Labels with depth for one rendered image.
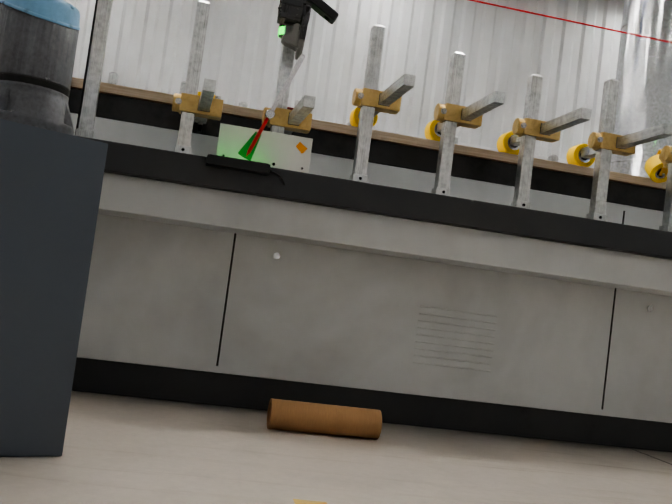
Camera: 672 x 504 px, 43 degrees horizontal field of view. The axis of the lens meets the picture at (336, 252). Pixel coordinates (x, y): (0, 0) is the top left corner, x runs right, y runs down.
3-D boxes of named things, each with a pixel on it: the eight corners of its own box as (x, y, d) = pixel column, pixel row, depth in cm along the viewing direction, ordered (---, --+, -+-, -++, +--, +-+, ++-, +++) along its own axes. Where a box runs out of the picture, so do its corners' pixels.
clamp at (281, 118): (310, 131, 237) (312, 113, 237) (262, 123, 234) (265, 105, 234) (307, 134, 242) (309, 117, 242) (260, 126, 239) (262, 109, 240)
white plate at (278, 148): (308, 173, 236) (313, 138, 236) (215, 158, 231) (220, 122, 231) (308, 173, 236) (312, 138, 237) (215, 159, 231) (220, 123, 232)
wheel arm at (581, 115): (591, 120, 227) (593, 107, 228) (579, 118, 227) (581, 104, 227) (515, 148, 276) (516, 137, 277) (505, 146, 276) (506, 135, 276)
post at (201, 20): (186, 172, 230) (210, 0, 233) (173, 170, 229) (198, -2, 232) (185, 173, 233) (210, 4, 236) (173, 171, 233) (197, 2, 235)
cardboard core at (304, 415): (383, 412, 226) (273, 400, 220) (379, 442, 226) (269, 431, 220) (376, 407, 234) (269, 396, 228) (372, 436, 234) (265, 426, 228)
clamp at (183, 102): (221, 117, 231) (224, 99, 231) (171, 108, 228) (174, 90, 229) (219, 121, 237) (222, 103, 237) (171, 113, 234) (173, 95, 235)
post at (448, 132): (446, 213, 245) (466, 52, 248) (434, 211, 244) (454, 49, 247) (442, 214, 248) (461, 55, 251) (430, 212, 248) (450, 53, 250)
